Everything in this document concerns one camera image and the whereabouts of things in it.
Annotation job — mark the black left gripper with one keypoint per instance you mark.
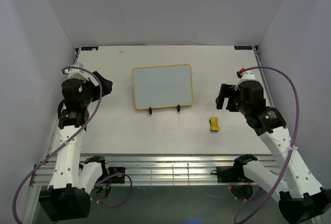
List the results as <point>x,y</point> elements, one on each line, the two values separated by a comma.
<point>96,88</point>

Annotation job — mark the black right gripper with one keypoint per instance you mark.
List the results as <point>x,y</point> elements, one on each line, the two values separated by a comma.
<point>229,90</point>

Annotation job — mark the yellow bone-shaped eraser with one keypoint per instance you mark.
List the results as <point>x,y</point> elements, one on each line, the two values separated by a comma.
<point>214,127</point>

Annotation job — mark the yellow-framed whiteboard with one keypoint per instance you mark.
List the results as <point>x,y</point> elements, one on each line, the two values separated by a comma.
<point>160,87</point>

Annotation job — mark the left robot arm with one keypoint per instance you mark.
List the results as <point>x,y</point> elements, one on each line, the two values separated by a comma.
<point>68,193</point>

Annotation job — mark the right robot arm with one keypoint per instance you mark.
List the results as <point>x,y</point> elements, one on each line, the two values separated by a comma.
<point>299,195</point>

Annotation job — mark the blue label left corner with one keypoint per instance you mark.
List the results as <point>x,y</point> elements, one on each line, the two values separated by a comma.
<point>89,48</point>

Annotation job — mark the blue label corner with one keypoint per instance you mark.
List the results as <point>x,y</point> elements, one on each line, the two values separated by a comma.
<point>243,48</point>
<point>89,48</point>

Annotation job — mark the blue label right corner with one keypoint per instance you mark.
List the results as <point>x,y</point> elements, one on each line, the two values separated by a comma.
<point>243,48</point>

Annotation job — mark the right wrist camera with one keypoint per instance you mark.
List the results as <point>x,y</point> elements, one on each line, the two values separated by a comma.
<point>244,76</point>

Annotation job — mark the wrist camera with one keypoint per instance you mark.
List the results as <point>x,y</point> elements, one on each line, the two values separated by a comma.
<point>244,76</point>
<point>76,73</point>

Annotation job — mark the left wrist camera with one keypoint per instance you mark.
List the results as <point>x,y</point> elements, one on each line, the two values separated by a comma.
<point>76,73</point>

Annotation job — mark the black wire whiteboard stand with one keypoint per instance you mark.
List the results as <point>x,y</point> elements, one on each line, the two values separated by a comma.
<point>176,108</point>

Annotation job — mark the aluminium table frame rail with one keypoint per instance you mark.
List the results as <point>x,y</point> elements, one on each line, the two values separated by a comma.
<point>165,148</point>

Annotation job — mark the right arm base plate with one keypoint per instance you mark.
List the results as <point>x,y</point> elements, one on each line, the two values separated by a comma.
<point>227,175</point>

